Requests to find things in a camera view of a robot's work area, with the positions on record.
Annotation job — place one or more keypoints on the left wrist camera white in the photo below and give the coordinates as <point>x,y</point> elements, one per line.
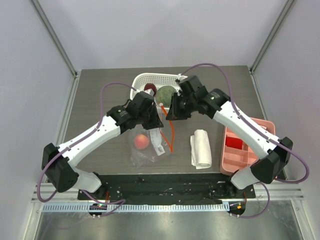
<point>150,92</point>

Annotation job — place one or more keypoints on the red fake tomato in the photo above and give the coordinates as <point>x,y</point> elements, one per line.
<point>141,141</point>

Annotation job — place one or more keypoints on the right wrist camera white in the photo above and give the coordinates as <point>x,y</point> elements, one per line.
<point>179,78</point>

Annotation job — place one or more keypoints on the white folded towel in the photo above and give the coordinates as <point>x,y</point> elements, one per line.
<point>201,156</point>

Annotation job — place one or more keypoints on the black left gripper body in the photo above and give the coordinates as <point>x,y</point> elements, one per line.
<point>149,120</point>

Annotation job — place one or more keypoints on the green fake broccoli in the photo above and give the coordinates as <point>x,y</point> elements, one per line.
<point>164,95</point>

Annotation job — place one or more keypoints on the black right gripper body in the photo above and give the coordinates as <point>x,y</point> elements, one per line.
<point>178,109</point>

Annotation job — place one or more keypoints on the pink divided tray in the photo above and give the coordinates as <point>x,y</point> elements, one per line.
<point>237,155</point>

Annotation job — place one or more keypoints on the white perforated plastic basket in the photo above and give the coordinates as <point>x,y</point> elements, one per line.
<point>158,79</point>

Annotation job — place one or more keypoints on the white slotted cable duct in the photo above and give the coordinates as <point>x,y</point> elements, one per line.
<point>91,207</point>

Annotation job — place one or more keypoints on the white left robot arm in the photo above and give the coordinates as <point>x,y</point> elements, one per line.
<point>60,162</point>

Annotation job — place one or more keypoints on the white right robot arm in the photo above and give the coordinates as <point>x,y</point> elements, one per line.
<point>272,152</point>

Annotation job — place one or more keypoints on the dark red fake fruit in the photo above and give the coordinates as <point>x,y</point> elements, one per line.
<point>150,86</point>

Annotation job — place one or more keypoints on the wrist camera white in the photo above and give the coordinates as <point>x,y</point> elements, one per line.
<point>179,78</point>
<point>150,92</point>

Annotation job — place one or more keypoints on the clear zip top bag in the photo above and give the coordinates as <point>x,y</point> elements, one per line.
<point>161,143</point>

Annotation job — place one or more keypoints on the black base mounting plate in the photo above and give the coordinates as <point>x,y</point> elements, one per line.
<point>170,189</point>

